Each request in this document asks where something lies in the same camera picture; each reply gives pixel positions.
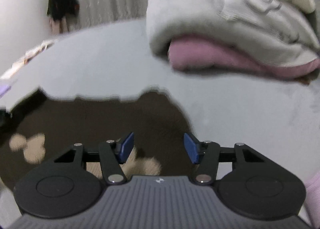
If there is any pink hanging garment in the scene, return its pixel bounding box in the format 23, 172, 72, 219
49, 17, 68, 34

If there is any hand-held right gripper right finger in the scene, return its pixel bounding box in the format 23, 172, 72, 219
184, 133, 273, 185

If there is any dark hanging jacket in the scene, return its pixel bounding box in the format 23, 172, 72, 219
47, 0, 80, 23

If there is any grey bed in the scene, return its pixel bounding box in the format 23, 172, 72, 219
0, 0, 320, 229

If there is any grey duvet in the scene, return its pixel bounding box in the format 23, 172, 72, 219
146, 0, 320, 66

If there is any stack of white folded clothes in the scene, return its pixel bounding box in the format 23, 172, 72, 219
0, 39, 57, 80

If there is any pink pillow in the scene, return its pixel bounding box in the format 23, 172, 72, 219
168, 35, 320, 80

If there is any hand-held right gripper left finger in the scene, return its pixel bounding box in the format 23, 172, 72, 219
41, 132, 135, 185

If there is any brown sweater with beige patches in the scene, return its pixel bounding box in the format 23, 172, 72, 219
0, 88, 194, 189

